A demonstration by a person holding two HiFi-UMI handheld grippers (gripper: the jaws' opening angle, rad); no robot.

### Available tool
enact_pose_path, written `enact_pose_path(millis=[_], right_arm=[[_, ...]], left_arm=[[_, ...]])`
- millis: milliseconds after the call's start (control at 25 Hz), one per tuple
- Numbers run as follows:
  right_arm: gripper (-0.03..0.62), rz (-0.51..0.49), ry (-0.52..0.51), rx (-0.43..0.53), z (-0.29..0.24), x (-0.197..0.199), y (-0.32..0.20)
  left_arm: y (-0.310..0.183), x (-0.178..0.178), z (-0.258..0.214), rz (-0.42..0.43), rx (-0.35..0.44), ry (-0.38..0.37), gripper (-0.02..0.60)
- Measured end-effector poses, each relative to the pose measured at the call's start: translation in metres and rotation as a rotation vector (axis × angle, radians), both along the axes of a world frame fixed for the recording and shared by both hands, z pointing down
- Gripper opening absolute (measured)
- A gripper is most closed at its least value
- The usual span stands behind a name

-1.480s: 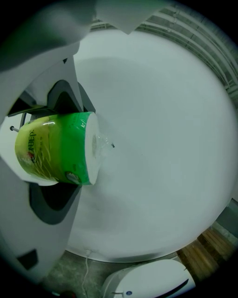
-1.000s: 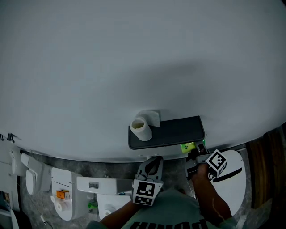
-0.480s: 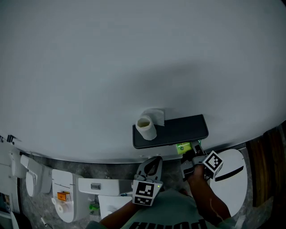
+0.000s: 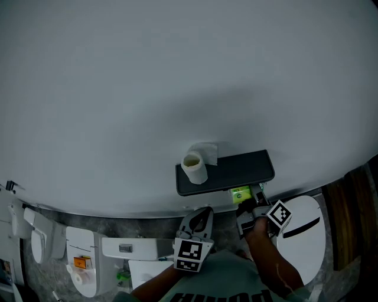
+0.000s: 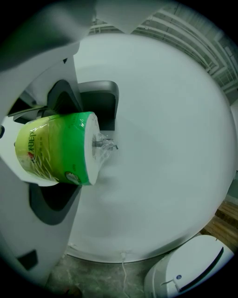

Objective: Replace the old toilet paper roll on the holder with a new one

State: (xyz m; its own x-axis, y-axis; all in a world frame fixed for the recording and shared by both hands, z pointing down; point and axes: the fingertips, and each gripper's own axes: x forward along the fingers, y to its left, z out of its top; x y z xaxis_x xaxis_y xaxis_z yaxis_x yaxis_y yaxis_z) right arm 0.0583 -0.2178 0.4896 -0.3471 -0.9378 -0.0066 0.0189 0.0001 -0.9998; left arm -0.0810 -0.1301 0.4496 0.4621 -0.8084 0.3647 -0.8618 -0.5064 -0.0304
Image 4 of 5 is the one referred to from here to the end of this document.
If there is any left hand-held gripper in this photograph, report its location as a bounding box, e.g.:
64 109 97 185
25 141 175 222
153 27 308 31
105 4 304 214
172 206 215 273

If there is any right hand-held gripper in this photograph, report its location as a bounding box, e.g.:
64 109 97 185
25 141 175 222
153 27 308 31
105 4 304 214
236 182 293 239

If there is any green toilet paper roll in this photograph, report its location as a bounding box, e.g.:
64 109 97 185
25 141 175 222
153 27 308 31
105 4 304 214
229 185 255 205

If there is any person's left forearm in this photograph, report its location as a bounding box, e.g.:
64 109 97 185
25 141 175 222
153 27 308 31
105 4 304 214
129 262 190 302

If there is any person's right forearm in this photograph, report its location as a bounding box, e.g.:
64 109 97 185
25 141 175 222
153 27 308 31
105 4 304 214
244 232 305 298

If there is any white toilet with tank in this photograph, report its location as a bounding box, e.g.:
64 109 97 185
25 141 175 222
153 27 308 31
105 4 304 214
101 235 178 291

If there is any white toilet with black stripe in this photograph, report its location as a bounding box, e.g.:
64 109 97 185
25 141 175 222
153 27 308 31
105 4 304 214
276 194 327 285

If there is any white tankless toilet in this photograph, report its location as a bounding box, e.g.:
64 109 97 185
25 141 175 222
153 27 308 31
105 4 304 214
65 226 118 298

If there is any white toilet paper roll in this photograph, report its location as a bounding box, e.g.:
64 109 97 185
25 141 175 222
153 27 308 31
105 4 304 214
73 270 94 285

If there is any person's right hand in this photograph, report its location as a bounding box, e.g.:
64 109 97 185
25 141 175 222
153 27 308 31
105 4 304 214
244 217 270 239

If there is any person's light green t-shirt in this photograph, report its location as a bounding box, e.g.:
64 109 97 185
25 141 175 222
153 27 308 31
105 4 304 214
112 250 311 302

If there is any orange box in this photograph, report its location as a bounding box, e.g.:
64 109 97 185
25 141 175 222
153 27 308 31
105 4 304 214
73 255 93 270

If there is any black wall shelf paper holder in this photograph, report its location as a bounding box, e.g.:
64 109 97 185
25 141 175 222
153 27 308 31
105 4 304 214
175 149 275 197

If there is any black wall hook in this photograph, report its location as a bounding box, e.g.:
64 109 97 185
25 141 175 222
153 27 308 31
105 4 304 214
5 180 26 194

